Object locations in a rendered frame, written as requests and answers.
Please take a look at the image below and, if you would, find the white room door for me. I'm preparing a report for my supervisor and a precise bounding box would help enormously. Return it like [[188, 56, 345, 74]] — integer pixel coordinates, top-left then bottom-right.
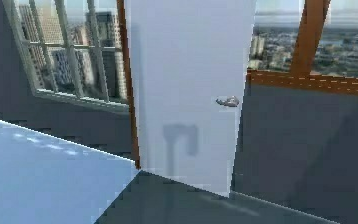
[[124, 0, 257, 198]]

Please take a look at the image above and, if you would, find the grey framed window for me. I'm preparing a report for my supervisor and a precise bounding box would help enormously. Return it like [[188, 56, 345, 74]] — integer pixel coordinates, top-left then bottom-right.
[[2, 0, 131, 113]]

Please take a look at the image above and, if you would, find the brown framed window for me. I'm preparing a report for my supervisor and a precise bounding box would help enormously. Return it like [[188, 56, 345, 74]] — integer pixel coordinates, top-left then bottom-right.
[[246, 0, 358, 98]]

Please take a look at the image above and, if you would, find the silver door handle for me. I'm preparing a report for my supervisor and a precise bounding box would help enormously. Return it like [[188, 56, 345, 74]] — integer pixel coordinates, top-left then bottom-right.
[[215, 95, 240, 108]]

